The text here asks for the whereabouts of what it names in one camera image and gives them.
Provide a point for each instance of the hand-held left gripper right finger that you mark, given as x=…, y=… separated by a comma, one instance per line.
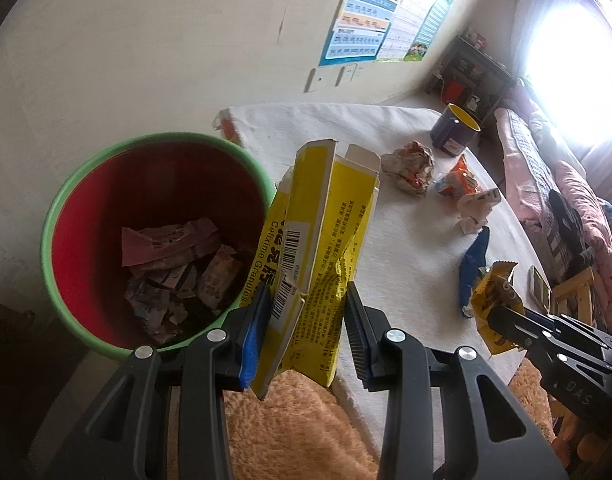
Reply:
x=358, y=340

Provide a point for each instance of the dark shelf unit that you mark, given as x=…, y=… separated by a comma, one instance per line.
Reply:
x=475, y=70

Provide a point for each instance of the bright window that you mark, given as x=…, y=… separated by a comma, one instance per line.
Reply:
x=570, y=70

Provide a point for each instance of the yellow medicine box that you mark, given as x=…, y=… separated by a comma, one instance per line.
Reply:
x=331, y=240

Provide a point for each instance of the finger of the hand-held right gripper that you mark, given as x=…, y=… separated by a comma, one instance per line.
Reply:
x=540, y=319
x=510, y=327

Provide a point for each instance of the yellow snack packet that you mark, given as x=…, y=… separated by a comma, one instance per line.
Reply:
x=495, y=287

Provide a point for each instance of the pink bed blanket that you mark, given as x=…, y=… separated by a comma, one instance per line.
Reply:
x=535, y=160

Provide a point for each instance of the red container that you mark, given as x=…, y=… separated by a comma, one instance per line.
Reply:
x=451, y=92

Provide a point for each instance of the crumpled white paper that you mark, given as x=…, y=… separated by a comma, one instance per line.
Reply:
x=478, y=210

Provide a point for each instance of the wall poster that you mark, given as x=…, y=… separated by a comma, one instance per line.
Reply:
x=366, y=15

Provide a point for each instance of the blue snack packet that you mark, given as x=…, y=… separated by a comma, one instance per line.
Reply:
x=473, y=270

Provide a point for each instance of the blue white wrapper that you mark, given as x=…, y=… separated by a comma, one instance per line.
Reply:
x=156, y=305

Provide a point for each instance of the red bin with green rim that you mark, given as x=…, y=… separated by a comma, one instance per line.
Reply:
x=136, y=185

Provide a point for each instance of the black garment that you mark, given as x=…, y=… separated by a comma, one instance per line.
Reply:
x=568, y=230

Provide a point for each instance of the purple mug with yellow inside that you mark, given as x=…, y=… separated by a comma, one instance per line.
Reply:
x=453, y=130

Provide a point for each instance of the white tablecloth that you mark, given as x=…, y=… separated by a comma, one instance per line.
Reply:
x=410, y=240

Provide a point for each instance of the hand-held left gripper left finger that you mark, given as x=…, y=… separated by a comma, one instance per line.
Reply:
x=253, y=330

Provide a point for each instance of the orange and white packet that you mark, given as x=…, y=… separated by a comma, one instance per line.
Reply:
x=229, y=127

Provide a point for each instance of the beige snack packet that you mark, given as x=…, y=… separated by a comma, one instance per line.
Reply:
x=218, y=277

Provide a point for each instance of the wooden stool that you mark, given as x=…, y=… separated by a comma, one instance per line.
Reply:
x=575, y=290

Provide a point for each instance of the smartphone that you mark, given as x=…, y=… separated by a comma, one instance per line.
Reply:
x=540, y=285

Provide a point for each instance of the orange snack packet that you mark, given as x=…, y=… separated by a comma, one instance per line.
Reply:
x=455, y=180

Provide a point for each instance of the pink wrapper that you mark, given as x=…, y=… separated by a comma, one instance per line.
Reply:
x=166, y=242

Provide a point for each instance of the crumpled red white wrapper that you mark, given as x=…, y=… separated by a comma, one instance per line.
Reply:
x=408, y=167

